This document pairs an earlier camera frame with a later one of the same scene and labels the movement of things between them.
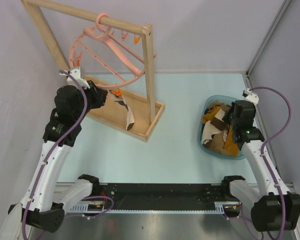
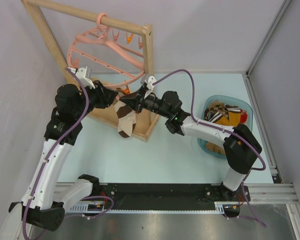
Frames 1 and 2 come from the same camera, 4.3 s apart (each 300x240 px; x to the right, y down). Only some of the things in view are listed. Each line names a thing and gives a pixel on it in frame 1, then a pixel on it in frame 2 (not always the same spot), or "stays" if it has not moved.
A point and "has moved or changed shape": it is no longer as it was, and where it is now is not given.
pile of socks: [216, 135] stays
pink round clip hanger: [104, 58] stays
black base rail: [132, 196] stays
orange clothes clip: [117, 93] has moved or changed shape
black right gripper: [226, 117] -> [134, 100]
